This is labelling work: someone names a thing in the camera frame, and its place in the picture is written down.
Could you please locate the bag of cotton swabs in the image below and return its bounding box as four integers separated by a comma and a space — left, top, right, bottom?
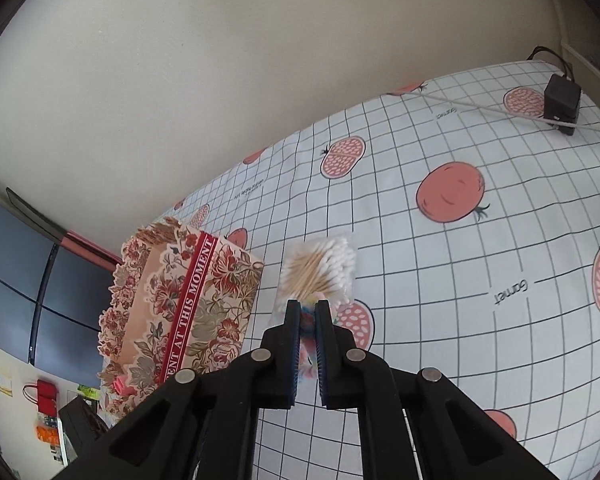
276, 234, 359, 313

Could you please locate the white cable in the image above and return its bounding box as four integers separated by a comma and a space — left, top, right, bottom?
419, 89, 600, 135

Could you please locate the black power adapter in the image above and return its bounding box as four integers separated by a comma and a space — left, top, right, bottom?
543, 73, 583, 137

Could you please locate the floral paper storage box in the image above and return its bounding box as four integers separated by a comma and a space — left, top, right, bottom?
96, 216, 266, 417

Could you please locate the red pouch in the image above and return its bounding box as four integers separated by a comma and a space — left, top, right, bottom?
22, 379, 60, 415

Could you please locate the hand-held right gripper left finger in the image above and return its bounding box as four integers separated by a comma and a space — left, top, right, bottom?
62, 300, 301, 480

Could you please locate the black adapter cable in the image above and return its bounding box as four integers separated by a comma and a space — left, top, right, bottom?
526, 46, 577, 81

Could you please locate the black case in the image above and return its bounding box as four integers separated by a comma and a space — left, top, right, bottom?
58, 396, 112, 463

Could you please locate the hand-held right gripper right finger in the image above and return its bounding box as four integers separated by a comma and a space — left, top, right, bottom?
315, 300, 561, 480

